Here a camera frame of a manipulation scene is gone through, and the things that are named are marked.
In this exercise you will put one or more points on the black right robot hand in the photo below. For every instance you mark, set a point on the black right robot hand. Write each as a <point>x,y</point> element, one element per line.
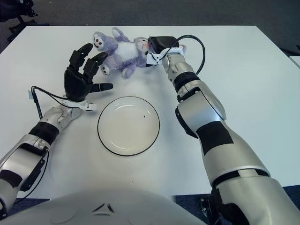
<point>165,43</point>

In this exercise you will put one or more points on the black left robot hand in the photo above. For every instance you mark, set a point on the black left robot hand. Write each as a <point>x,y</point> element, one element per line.
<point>75,82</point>

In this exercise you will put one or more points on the purple plush bunny doll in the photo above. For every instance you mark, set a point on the purple plush bunny doll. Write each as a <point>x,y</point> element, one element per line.
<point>124,51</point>

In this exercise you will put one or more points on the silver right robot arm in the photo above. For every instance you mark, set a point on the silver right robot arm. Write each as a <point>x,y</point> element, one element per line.
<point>211,131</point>

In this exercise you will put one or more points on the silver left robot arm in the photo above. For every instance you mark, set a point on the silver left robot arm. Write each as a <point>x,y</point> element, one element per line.
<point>25,150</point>

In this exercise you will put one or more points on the white plate with black rim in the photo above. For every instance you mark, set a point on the white plate with black rim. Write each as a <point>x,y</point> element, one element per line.
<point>129,126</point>

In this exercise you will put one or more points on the black office chair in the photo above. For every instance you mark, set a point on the black office chair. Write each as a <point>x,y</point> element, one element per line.
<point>5,16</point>

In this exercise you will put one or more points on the silver robot torso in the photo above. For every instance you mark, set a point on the silver robot torso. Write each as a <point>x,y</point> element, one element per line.
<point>93,211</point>

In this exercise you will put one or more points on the white side table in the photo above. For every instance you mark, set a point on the white side table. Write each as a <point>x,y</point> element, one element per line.
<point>295,62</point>

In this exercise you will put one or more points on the black metal bracket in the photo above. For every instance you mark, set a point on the black metal bracket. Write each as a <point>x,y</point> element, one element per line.
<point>207,211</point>

